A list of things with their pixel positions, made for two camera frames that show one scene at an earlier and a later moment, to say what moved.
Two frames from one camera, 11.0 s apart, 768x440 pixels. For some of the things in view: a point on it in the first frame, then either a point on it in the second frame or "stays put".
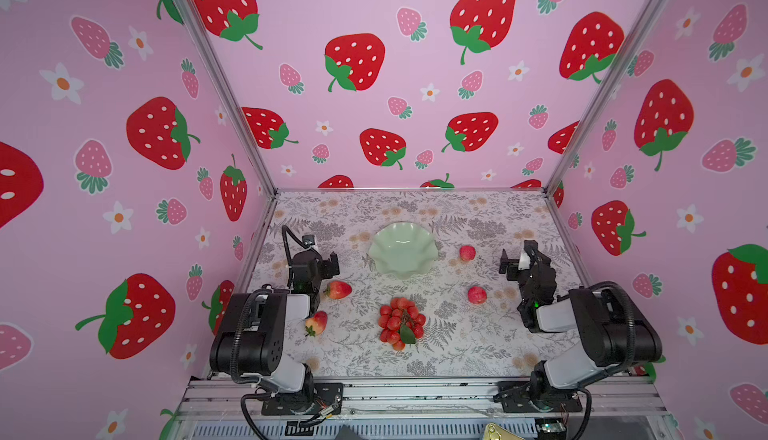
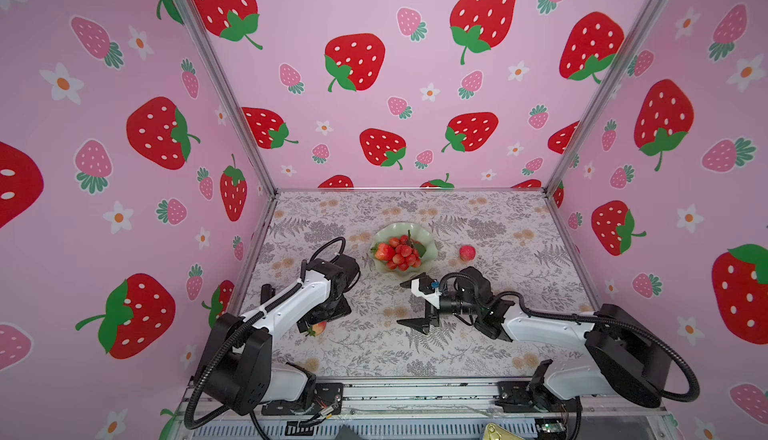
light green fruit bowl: (403, 250) stays put
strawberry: (316, 324) stays put
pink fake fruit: (467, 253) stays put
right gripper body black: (522, 277) to (473, 311)
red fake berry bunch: (401, 323) to (400, 253)
